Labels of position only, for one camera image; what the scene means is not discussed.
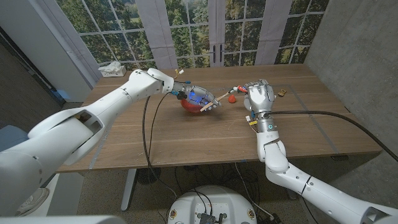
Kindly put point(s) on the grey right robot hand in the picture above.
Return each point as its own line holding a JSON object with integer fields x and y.
{"x": 261, "y": 96}

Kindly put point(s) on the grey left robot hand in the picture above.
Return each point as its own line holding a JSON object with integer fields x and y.
{"x": 199, "y": 96}

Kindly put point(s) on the red bowl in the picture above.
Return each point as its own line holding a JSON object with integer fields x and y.
{"x": 191, "y": 108}

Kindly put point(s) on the toothpaste tube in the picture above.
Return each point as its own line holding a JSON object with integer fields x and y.
{"x": 242, "y": 89}

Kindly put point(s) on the wooden toothbrush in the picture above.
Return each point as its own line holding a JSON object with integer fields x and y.
{"x": 222, "y": 97}

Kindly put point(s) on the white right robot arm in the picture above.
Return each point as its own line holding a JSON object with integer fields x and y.
{"x": 276, "y": 161}

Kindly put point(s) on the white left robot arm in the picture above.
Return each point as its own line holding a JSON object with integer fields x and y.
{"x": 93, "y": 115}

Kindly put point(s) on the small yellow toy car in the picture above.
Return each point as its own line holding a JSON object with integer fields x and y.
{"x": 282, "y": 93}

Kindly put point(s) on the red toy strawberry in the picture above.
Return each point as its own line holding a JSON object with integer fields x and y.
{"x": 232, "y": 99}

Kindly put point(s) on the printed window backdrop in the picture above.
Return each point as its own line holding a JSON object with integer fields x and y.
{"x": 186, "y": 37}

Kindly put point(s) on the white power strip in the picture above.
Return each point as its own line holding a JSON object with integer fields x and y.
{"x": 115, "y": 74}

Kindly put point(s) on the crumpled white tissue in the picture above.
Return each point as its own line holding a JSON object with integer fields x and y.
{"x": 112, "y": 66}

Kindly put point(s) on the round black fan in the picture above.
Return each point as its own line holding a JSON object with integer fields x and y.
{"x": 148, "y": 175}

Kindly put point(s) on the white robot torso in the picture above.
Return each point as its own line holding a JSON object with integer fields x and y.
{"x": 211, "y": 202}

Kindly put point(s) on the white table leg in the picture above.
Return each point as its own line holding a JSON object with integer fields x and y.
{"x": 127, "y": 189}

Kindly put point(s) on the blue bin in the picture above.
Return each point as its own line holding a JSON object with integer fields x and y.
{"x": 12, "y": 137}

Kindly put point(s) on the white sneaker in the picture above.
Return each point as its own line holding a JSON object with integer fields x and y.
{"x": 31, "y": 202}

